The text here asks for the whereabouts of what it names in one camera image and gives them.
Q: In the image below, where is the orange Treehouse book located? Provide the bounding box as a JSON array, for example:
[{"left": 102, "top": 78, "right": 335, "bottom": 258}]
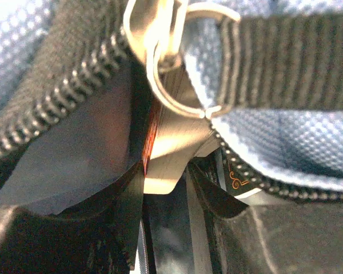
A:
[{"left": 142, "top": 99, "right": 218, "bottom": 195}]

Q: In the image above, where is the dark Three Days book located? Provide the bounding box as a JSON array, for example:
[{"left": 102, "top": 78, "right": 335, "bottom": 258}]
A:
[{"left": 214, "top": 148, "right": 261, "bottom": 200}]

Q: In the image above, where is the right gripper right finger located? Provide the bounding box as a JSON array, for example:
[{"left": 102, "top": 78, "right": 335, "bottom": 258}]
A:
[{"left": 186, "top": 164, "right": 343, "bottom": 273}]

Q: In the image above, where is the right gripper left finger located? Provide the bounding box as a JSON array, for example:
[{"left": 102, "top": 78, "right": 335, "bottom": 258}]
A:
[{"left": 0, "top": 162, "right": 144, "bottom": 273}]

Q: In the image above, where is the blue backpack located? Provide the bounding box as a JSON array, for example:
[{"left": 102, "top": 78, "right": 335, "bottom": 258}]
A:
[{"left": 0, "top": 1, "right": 343, "bottom": 216}]

